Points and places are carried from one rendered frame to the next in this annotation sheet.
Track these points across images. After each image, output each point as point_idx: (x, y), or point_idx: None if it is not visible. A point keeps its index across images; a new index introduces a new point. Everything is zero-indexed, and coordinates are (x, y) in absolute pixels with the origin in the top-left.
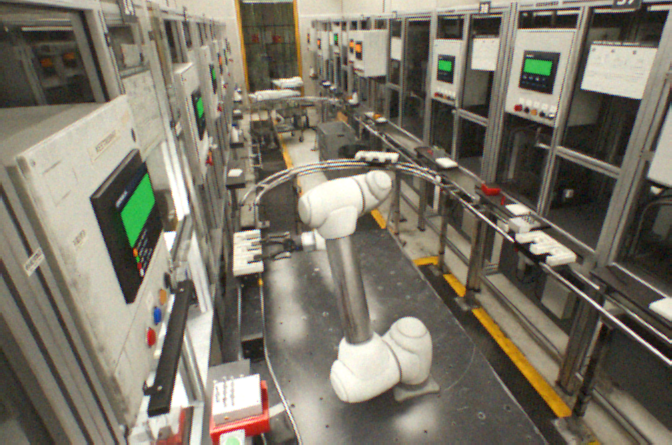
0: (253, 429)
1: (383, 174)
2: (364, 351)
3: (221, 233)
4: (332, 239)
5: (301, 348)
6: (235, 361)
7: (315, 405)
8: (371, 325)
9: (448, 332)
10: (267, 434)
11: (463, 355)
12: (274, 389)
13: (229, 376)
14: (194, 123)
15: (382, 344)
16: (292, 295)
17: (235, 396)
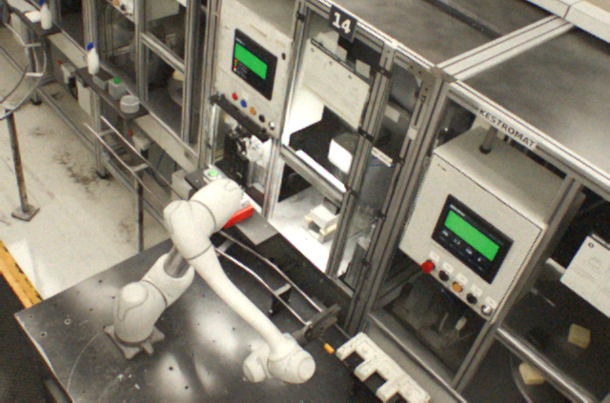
0: None
1: (172, 207)
2: (166, 254)
3: (447, 392)
4: None
5: (246, 330)
6: (294, 300)
7: (205, 290)
8: (166, 262)
9: (97, 399)
10: (229, 263)
11: (80, 373)
12: (245, 291)
13: (259, 231)
14: (429, 210)
15: (154, 271)
16: (301, 391)
17: None
